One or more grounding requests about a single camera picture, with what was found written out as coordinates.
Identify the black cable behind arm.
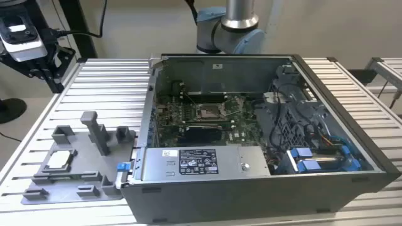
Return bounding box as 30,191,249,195
184,0,199,26

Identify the black open PC case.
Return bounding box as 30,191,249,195
120,53,402,224

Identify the thin wire locking lever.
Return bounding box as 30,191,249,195
183,90,199,106

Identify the black camera cable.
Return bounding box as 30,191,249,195
46,0,108,38

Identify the black round monitor foot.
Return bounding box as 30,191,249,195
0,98,28,124

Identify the thin black floor cable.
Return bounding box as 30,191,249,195
0,131,21,142

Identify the silver power supply unit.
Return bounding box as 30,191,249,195
139,145,271,182

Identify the black RAM slot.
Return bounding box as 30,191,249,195
183,92,227,97
183,97,227,104

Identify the CPU silver square plate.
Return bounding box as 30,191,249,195
46,152,72,169

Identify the black block between tables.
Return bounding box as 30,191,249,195
347,69,376,84

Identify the black graphics card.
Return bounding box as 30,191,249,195
183,124,223,144

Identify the RAM slot with stick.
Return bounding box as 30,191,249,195
183,120,235,125

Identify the blue disk carrier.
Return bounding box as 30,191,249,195
296,159,320,172
289,147,313,158

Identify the CPU socket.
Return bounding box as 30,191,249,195
196,103,225,121

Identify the metal socket cover frame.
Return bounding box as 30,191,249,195
219,97,248,116

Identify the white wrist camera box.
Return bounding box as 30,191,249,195
0,14,48,63

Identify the green motherboard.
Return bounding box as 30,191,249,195
155,94,271,148

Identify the black wire in case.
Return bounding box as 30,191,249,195
268,83,317,151

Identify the silver case corner latch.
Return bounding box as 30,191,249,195
148,53,165,69

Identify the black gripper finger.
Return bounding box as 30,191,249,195
45,46,76,94
0,55,53,78

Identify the grey plastic parts rack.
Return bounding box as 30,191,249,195
20,112,139,205

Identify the slatted metal side table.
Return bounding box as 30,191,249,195
366,56,402,116

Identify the grey perforated disk bay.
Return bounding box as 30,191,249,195
255,79,333,151

